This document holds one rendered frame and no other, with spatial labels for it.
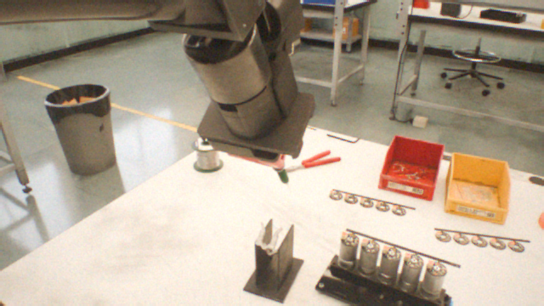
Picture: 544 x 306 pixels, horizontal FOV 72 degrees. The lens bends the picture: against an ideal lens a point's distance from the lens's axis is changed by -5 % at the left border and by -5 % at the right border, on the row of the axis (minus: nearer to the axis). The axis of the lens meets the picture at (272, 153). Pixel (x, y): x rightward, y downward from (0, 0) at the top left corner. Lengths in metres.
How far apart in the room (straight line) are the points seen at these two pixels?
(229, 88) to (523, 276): 0.51
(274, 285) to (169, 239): 0.19
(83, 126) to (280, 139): 1.95
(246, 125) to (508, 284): 0.44
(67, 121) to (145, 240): 1.66
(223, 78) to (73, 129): 2.00
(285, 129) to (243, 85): 0.08
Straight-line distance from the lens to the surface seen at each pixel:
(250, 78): 0.30
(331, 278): 0.56
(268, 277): 0.56
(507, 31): 2.68
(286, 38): 0.37
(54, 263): 0.66
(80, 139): 2.30
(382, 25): 5.02
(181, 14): 0.23
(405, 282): 0.54
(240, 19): 0.26
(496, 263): 0.67
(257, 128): 0.35
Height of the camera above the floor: 1.16
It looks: 29 degrees down
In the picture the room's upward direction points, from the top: straight up
